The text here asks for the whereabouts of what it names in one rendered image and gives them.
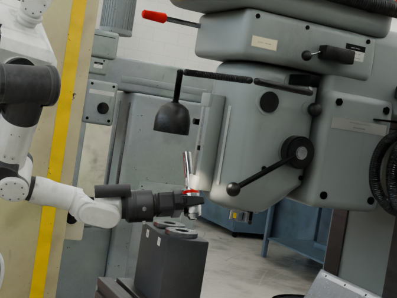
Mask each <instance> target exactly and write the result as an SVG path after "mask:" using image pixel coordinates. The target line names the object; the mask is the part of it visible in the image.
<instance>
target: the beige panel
mask: <svg viewBox="0 0 397 298"><path fill-rule="evenodd" d="M98 7H99V0H53V1H52V2H51V5H50V6H49V7H48V9H47V10H46V12H45V13H43V15H42V17H43V19H42V21H41V23H42V25H43V27H44V30H45V33H46V35H47V38H48V40H49V42H50V45H51V48H52V50H53V53H54V55H55V57H56V60H57V68H56V69H57V70H58V72H59V74H60V79H61V91H60V96H59V99H58V101H57V102H56V104H55V105H54V106H44V107H43V110H42V112H41V115H40V118H39V122H38V125H37V127H36V129H35V132H34V136H33V138H32V141H31V145H30V149H29V151H28V152H29V153H30V154H31V155H32V157H33V168H32V176H34V177H35V176H40V177H44V178H47V179H50V180H53V181H55V182H57V183H62V184H66V185H69V186H72V182H73V174H74V167H75V162H76V154H77V146H78V142H79V134H80V126H81V122H82V114H83V107H84V99H85V94H86V86H87V79H88V74H89V67H90V59H91V54H92V47H93V39H94V34H95V26H96V19H97V11H98ZM67 214H68V211H67V210H64V209H59V208H54V207H51V206H41V205H36V204H33V203H29V202H28V201H27V200H21V201H19V202H9V201H7V200H4V199H3V198H1V197H0V253H1V255H2V257H3V259H4V265H5V274H4V279H3V282H2V286H1V289H0V298H55V297H56V289H57V282H58V274H59V269H60V261H61V254H62V249H63V242H64V234H65V229H66V222H67Z"/></svg>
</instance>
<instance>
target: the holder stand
mask: <svg viewBox="0 0 397 298"><path fill-rule="evenodd" d="M208 246H209V242H208V241H206V240H205V239H203V238H201V237H199V236H198V232H196V231H194V230H190V229H186V228H185V225H184V224H183V223H179V222H175V221H168V220H161V219H158V220H155V221H154V222H146V223H145V224H143V226H142V233H141V240H140V245H139V252H138V259H137V264H136V271H135V278H134V285H135V286H136V287H137V288H138V289H139V290H140V291H141V292H142V293H143V294H144V295H145V296H146V297H147V298H200V294H201V287H202V283H203V276H204V269H205V264H206V257H207V250H208Z"/></svg>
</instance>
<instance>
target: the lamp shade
mask: <svg viewBox="0 0 397 298"><path fill-rule="evenodd" d="M190 123H191V121H190V114H189V110H188V109H187V108H186V107H185V106H184V105H182V104H180V103H179V102H172V101H171V102H167V103H165V104H163V105H161V106H160V108H159V110H158V112H157V114H156V116H155V120H154V127H153V130H154V131H160V132H166V133H170V134H178V135H189V130H190Z"/></svg>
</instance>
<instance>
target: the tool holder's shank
mask: <svg viewBox="0 0 397 298"><path fill-rule="evenodd" d="M183 164H184V176H185V185H184V188H185V189H186V190H188V189H192V188H189V187H188V180H189V176H190V174H191V172H192V167H193V166H192V160H191V152H185V153H183Z"/></svg>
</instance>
